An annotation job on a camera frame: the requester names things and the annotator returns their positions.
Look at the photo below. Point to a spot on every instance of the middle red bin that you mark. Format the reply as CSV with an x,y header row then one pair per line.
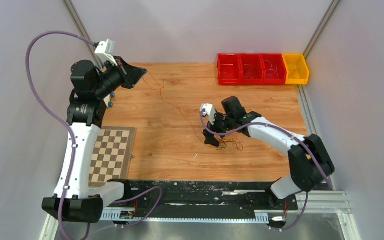
x,y
252,69

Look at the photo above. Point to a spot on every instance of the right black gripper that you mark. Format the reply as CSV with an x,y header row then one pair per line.
x,y
210,138

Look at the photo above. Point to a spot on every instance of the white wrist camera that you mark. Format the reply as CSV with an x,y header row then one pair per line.
x,y
208,110
104,50

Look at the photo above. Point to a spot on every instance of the aluminium frame rail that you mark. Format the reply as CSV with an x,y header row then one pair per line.
x,y
316,201

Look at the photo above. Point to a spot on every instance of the wooden chessboard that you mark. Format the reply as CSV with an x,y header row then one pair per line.
x,y
112,155

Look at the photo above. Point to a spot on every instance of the yellow bin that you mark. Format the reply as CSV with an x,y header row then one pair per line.
x,y
297,72

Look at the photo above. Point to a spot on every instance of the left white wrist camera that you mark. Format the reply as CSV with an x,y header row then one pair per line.
x,y
104,50

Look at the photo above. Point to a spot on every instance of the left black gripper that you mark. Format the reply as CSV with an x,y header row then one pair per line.
x,y
130,75

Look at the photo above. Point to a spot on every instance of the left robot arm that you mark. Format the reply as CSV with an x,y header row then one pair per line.
x,y
72,201

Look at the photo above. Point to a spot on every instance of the toy block car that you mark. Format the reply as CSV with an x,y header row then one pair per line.
x,y
108,100

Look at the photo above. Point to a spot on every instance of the right red bin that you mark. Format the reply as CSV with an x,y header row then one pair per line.
x,y
275,71

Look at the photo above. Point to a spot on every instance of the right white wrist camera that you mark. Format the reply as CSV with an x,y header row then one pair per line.
x,y
208,110

